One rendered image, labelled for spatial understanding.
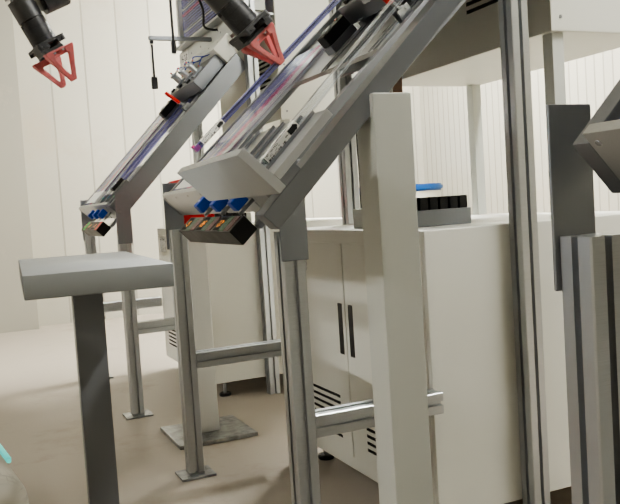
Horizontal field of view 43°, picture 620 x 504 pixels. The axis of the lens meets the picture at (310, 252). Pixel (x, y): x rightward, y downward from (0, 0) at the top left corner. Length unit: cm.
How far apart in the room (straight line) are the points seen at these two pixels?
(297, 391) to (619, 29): 103
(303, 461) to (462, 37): 107
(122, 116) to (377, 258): 454
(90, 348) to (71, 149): 394
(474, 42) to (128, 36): 397
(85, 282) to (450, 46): 110
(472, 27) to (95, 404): 118
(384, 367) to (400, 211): 22
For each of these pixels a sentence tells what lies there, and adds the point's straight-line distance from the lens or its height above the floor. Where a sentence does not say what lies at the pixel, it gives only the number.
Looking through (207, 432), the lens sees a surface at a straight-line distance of 250.
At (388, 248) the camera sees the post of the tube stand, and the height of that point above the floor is 62.
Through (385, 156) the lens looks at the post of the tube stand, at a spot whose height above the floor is 74.
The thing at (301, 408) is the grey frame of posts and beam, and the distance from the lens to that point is 139.
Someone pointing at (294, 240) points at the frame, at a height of 62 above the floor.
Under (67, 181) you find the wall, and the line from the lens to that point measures 549.
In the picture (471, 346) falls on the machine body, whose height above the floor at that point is 39.
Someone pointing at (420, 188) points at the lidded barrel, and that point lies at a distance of 533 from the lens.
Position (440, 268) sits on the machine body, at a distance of 154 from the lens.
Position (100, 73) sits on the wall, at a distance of 559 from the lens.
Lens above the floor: 68
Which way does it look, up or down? 3 degrees down
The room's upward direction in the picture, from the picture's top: 4 degrees counter-clockwise
